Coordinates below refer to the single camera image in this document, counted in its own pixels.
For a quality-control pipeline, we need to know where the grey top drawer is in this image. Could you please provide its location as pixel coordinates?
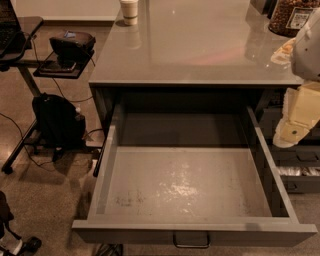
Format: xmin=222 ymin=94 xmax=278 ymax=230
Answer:
xmin=72 ymin=105 xmax=317 ymax=249

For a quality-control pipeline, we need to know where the grey drawer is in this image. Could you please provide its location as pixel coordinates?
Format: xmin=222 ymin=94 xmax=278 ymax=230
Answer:
xmin=72 ymin=105 xmax=317 ymax=249
xmin=269 ymin=146 xmax=320 ymax=167
xmin=278 ymin=167 xmax=320 ymax=194

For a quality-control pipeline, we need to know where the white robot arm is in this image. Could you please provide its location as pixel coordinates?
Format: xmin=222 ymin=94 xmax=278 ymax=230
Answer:
xmin=271 ymin=9 xmax=320 ymax=148

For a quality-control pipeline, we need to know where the grey right middle drawer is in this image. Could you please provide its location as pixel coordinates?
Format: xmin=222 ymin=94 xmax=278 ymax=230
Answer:
xmin=269 ymin=146 xmax=320 ymax=167

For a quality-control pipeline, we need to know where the grey right bottom drawer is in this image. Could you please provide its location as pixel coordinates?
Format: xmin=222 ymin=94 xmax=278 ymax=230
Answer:
xmin=278 ymin=167 xmax=320 ymax=194

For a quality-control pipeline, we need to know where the jar of brown snacks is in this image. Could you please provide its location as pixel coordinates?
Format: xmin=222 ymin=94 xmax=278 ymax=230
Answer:
xmin=268 ymin=0 xmax=320 ymax=38

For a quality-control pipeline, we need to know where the grey cabinet counter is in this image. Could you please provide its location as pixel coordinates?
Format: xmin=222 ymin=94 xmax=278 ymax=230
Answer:
xmin=88 ymin=0 xmax=320 ymax=194

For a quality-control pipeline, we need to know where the white paper cup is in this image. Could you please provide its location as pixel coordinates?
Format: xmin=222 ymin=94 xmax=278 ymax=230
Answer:
xmin=120 ymin=0 xmax=138 ymax=26

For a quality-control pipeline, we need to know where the black device on tray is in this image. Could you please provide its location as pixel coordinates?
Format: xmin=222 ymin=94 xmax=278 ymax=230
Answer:
xmin=49 ymin=30 xmax=96 ymax=60

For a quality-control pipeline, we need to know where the black side tray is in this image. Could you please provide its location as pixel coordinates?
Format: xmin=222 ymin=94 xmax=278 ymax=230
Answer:
xmin=33 ymin=51 xmax=94 ymax=79

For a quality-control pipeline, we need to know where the black backpack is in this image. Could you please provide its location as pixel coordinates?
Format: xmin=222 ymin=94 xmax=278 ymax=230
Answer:
xmin=32 ymin=93 xmax=86 ymax=162

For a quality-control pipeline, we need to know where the black laptop stand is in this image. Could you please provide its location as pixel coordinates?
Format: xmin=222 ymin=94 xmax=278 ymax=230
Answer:
xmin=0 ymin=16 xmax=104 ymax=175

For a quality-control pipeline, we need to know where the black laptop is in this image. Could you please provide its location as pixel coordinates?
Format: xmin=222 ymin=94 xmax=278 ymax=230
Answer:
xmin=0 ymin=0 xmax=22 ymax=57

